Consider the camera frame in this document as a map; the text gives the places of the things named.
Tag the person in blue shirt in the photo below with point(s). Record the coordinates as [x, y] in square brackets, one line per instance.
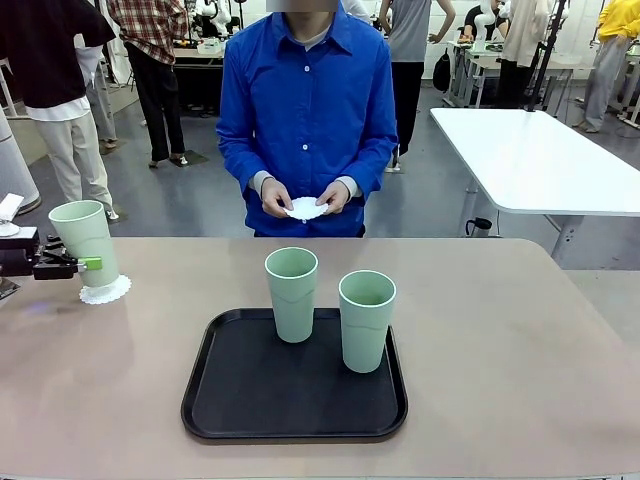
[305, 100]

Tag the white cylindrical air purifier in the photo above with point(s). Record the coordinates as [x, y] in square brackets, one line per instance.
[15, 170]

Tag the dark patterned mat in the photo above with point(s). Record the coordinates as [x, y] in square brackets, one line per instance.
[7, 289]

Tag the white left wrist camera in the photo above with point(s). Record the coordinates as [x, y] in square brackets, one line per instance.
[9, 206]

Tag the bystander in white shirt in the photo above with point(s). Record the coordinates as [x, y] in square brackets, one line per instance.
[357, 10]

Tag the black metal stand pole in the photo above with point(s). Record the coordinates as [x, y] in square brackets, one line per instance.
[547, 50]

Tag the grey background workbench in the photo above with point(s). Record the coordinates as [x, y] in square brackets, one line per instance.
[482, 62]

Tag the bystander in grey top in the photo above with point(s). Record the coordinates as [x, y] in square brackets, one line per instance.
[410, 35]

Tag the dark background workbench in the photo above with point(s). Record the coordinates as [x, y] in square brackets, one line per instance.
[200, 75]

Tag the white scalloped paper coaster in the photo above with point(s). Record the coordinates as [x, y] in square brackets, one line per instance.
[306, 209]
[119, 292]

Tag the bystander in plaid shirt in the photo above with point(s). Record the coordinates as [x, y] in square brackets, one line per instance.
[150, 30]

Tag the bystander in black shirt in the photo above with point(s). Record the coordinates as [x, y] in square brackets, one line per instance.
[50, 50]

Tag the person's left hand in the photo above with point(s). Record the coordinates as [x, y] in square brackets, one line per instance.
[336, 197]

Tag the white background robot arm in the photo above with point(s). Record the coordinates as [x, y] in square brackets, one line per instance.
[484, 25]

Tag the person's left forearm blue sleeve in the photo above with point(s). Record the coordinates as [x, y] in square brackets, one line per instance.
[370, 167]

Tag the bystander in yellow hoodie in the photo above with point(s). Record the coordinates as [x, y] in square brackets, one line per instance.
[617, 20]

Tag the white and black background robot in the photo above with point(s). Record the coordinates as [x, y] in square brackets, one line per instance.
[212, 15]

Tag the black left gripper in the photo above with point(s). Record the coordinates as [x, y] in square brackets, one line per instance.
[17, 252]

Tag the black plastic serving tray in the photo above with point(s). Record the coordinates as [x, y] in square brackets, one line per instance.
[280, 395]

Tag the seated bystander in black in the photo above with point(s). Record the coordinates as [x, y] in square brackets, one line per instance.
[469, 22]

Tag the black hanging bag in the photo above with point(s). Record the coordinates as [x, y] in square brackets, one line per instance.
[442, 72]

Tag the large white table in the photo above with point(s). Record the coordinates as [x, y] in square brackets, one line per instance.
[530, 160]

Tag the bystander in beige coat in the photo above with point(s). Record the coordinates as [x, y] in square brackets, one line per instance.
[520, 30]

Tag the person's right hand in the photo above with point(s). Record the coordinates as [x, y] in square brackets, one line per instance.
[275, 197]

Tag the person's right forearm blue sleeve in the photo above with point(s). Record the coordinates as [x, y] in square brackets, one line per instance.
[242, 165]

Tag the light green plastic cup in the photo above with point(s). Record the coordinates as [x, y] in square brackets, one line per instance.
[365, 345]
[87, 235]
[292, 315]

